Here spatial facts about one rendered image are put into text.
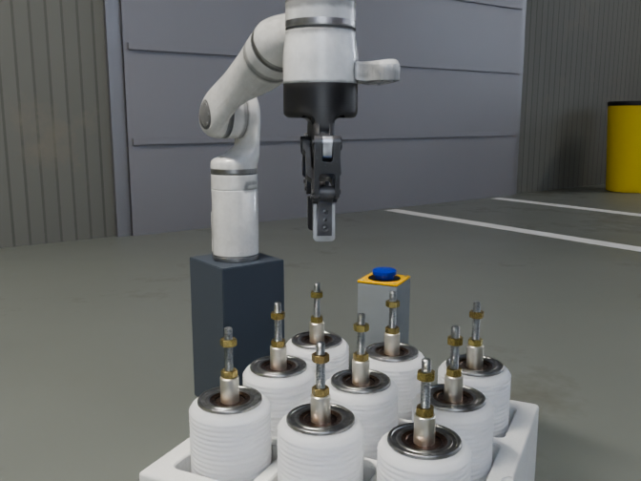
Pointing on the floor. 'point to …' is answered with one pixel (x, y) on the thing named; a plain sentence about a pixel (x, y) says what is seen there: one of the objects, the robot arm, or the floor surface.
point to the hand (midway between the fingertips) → (320, 222)
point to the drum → (624, 147)
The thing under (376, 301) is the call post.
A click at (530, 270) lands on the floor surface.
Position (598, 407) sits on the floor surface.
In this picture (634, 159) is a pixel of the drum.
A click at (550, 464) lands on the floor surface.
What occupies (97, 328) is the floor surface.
